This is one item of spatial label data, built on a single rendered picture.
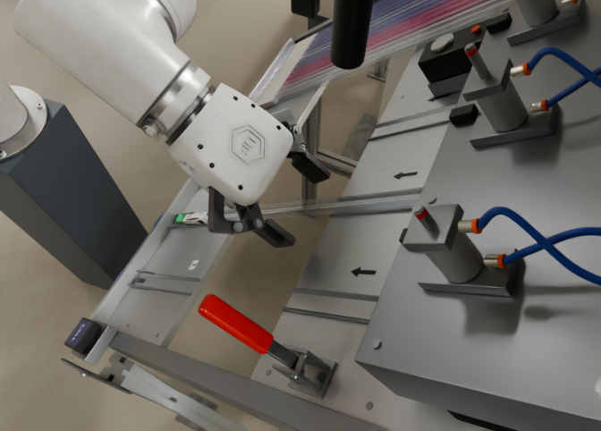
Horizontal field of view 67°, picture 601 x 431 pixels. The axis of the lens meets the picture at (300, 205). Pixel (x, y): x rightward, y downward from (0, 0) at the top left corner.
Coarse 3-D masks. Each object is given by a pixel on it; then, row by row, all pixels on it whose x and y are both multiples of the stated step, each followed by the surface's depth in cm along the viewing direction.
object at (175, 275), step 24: (312, 96) 73; (168, 240) 73; (192, 240) 67; (216, 240) 61; (168, 264) 67; (192, 264) 61; (216, 264) 59; (144, 288) 66; (168, 288) 61; (192, 288) 57; (120, 312) 67; (144, 312) 61; (168, 312) 57; (144, 336) 57; (168, 336) 54
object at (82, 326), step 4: (80, 320) 62; (84, 320) 61; (80, 324) 61; (84, 324) 60; (88, 324) 59; (76, 328) 61; (80, 328) 60; (84, 328) 59; (88, 328) 58; (72, 332) 61; (76, 332) 60; (80, 332) 59; (84, 332) 58; (72, 336) 60; (76, 336) 59; (80, 336) 58; (68, 340) 60; (72, 340) 59; (76, 340) 58; (72, 344) 58; (76, 344) 57
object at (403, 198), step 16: (384, 192) 42; (400, 192) 41; (416, 192) 39; (272, 208) 55; (288, 208) 52; (304, 208) 50; (320, 208) 48; (336, 208) 46; (352, 208) 45; (368, 208) 44; (384, 208) 42
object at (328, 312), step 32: (416, 64) 57; (416, 96) 52; (448, 96) 48; (384, 128) 52; (416, 128) 48; (384, 160) 48; (416, 160) 44; (352, 192) 48; (352, 224) 44; (384, 224) 41; (320, 256) 44; (352, 256) 41; (384, 256) 39; (320, 288) 41; (352, 288) 39; (288, 320) 41; (320, 320) 39; (352, 320) 36; (320, 352) 36; (352, 352) 34; (352, 384) 32; (352, 416) 31; (384, 416) 29; (416, 416) 28; (448, 416) 27
